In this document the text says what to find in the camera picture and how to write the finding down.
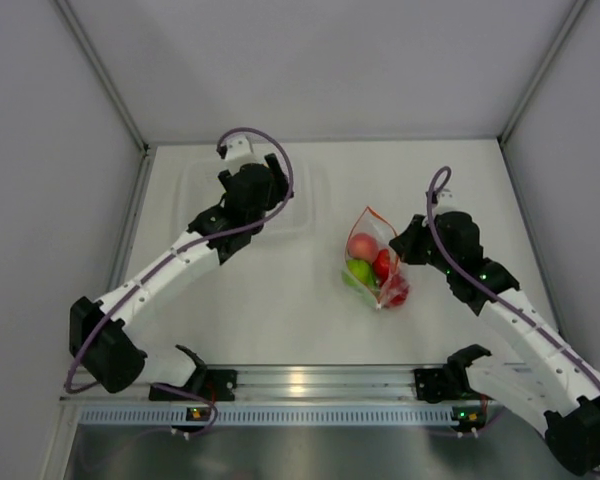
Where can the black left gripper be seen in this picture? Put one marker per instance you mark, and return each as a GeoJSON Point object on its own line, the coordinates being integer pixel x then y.
{"type": "Point", "coordinates": [279, 186]}

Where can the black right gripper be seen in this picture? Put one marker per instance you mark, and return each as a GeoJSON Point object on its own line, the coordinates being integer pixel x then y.
{"type": "Point", "coordinates": [405, 243]}

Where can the red fake apple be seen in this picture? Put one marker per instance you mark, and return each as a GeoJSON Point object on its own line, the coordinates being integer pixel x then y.
{"type": "Point", "coordinates": [382, 266]}

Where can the clear zip top bag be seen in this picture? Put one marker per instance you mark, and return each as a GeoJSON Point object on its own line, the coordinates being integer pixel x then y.
{"type": "Point", "coordinates": [372, 223]}

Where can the pink fake peach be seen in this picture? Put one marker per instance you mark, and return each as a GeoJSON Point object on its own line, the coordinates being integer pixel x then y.
{"type": "Point", "coordinates": [363, 246]}

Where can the green fake apple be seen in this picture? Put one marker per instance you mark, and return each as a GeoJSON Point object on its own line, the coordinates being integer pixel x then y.
{"type": "Point", "coordinates": [359, 270]}

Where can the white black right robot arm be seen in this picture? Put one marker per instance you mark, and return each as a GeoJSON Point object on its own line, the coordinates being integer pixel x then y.
{"type": "Point", "coordinates": [560, 398]}

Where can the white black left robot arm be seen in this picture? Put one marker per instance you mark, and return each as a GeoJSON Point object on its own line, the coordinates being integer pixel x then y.
{"type": "Point", "coordinates": [106, 335]}

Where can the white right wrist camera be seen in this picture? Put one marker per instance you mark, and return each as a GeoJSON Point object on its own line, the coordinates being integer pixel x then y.
{"type": "Point", "coordinates": [444, 202]}

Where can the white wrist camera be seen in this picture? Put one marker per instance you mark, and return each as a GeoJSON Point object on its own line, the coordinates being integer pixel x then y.
{"type": "Point", "coordinates": [236, 147]}
{"type": "Point", "coordinates": [444, 202]}

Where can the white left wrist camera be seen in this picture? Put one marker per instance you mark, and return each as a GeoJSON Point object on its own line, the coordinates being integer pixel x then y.
{"type": "Point", "coordinates": [236, 147]}

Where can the aluminium mounting rail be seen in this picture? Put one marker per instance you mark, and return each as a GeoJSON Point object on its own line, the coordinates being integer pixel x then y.
{"type": "Point", "coordinates": [317, 384]}

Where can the grey slotted cable duct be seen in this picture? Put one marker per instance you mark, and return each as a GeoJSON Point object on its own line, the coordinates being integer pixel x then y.
{"type": "Point", "coordinates": [252, 415]}

